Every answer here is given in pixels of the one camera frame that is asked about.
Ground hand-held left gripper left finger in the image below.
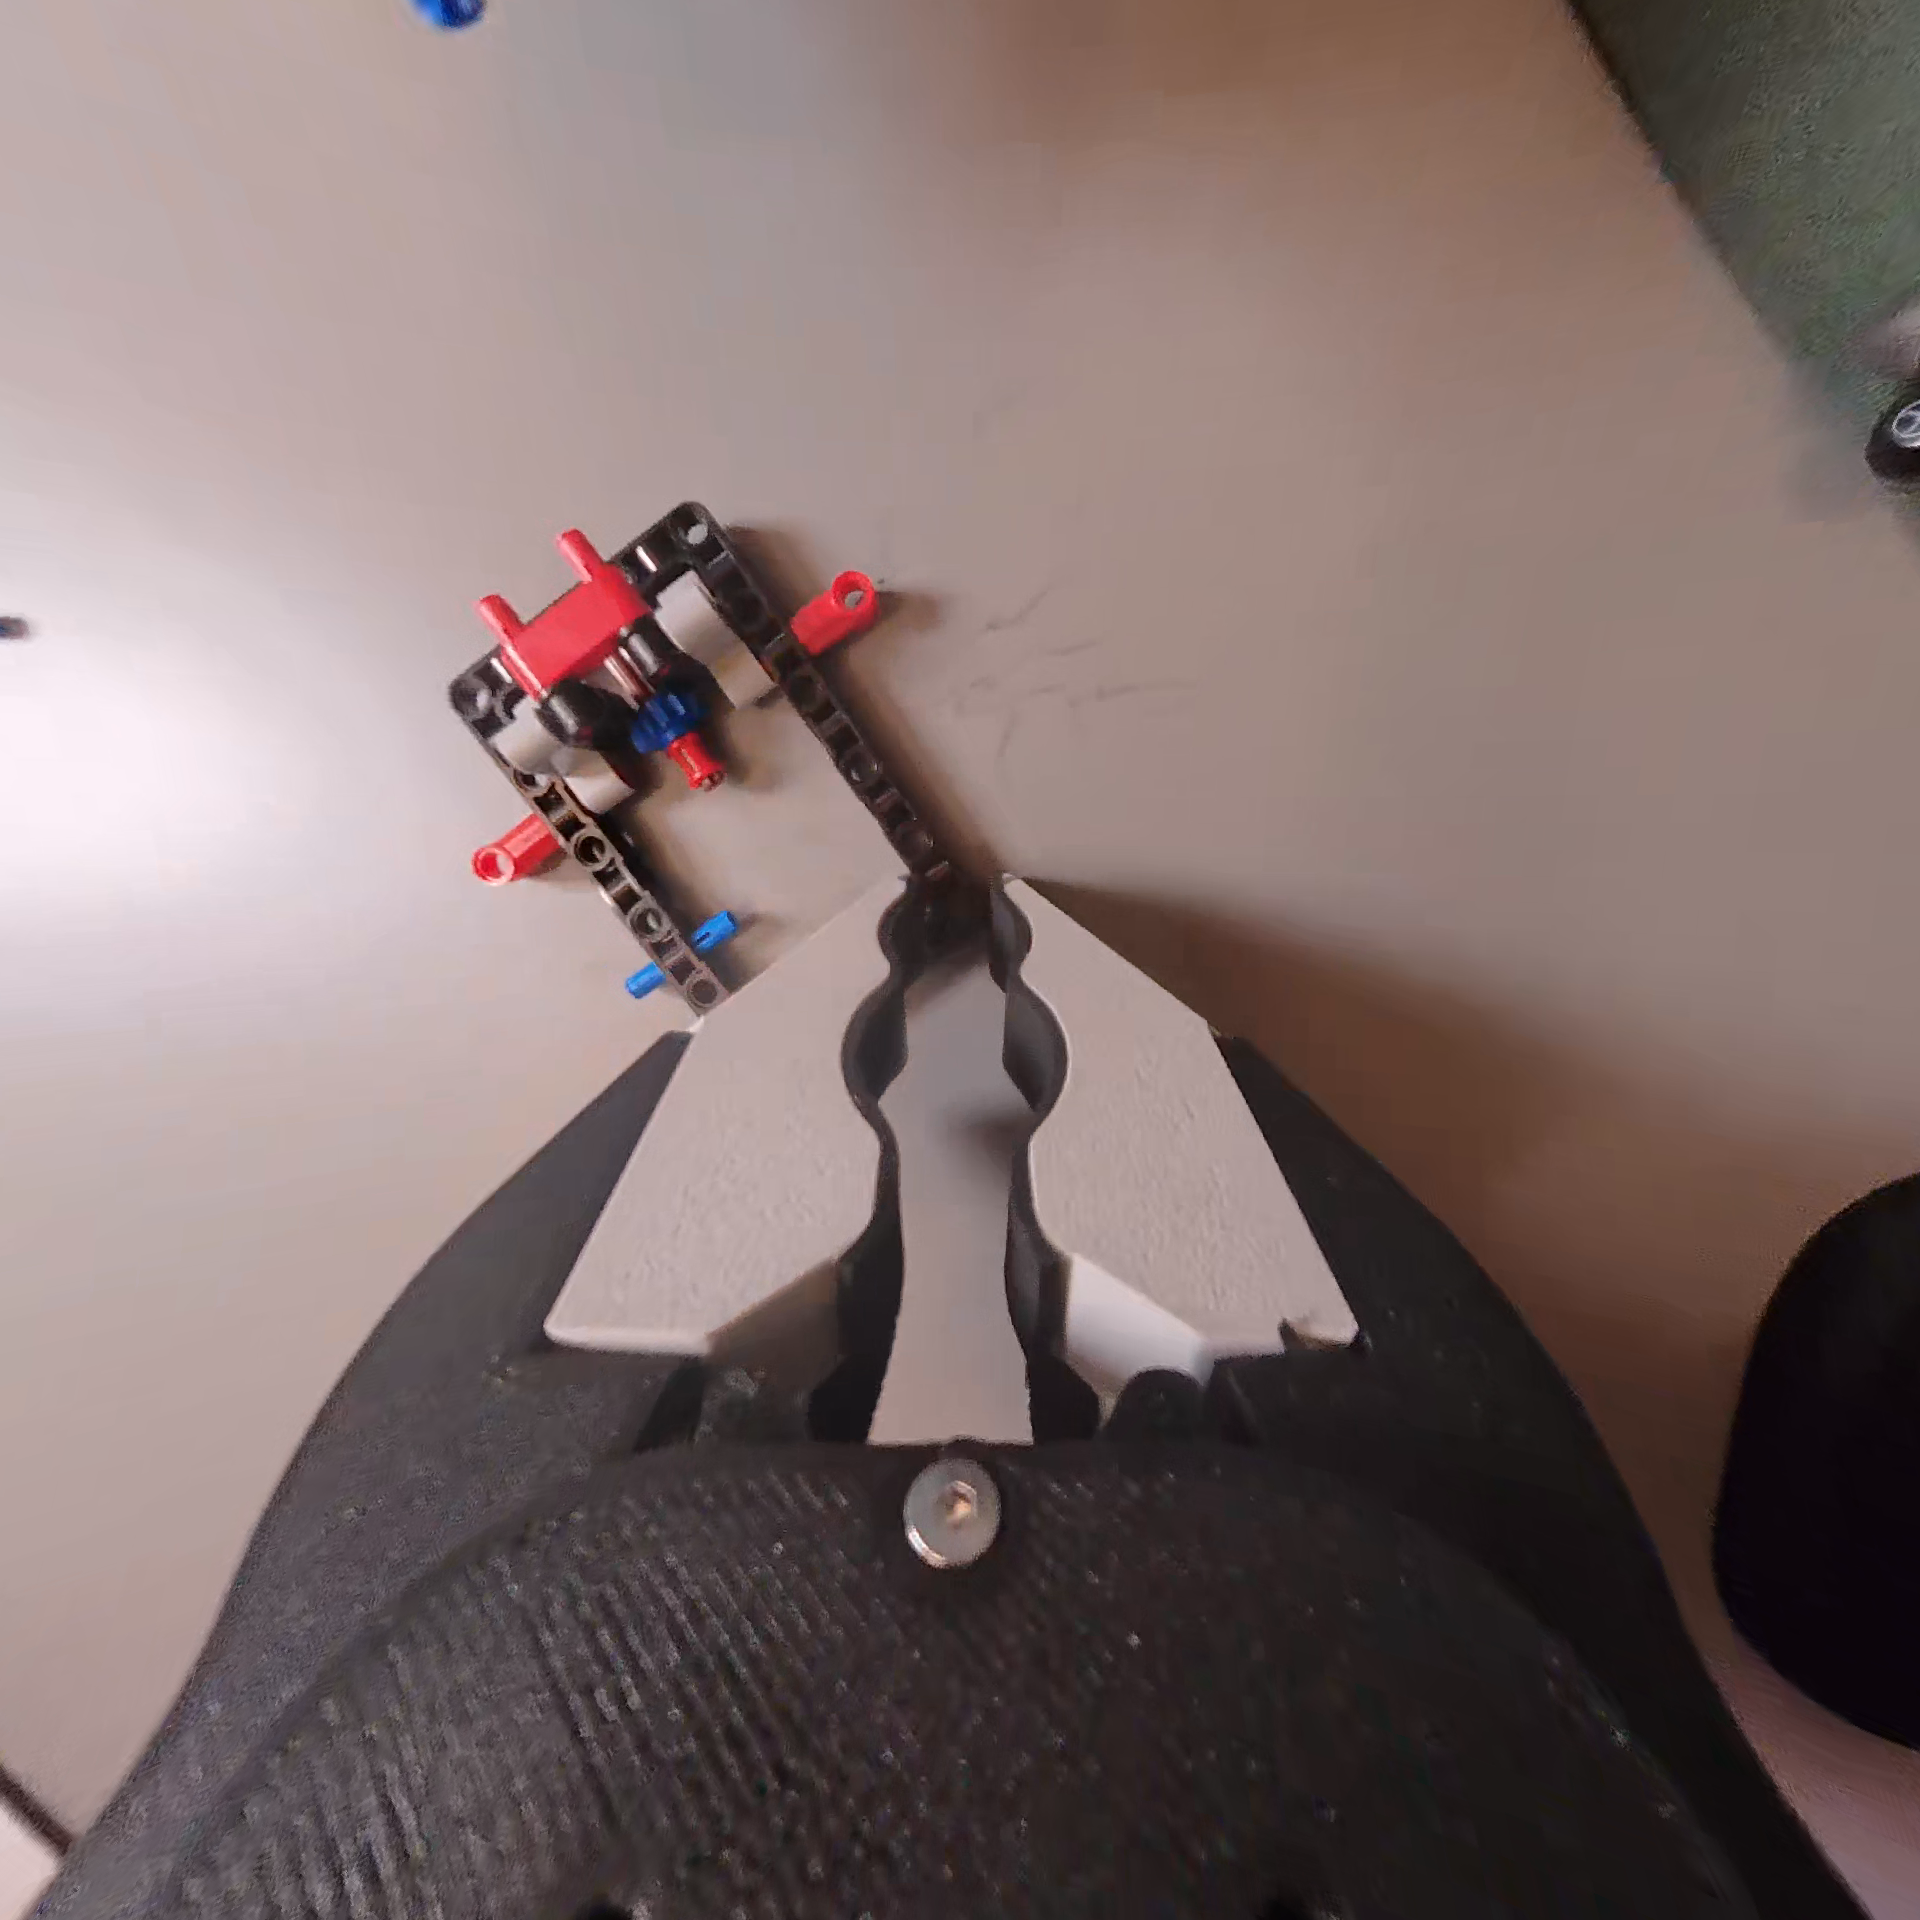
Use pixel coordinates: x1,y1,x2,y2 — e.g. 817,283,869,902
543,878,920,1442

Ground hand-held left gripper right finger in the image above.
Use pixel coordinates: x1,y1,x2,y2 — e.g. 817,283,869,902
990,878,1361,1432

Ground black lego frame assembly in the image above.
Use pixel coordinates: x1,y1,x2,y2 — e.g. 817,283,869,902
451,502,963,1010

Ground black wired earphones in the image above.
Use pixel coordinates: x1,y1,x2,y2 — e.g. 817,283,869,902
1863,289,1920,489

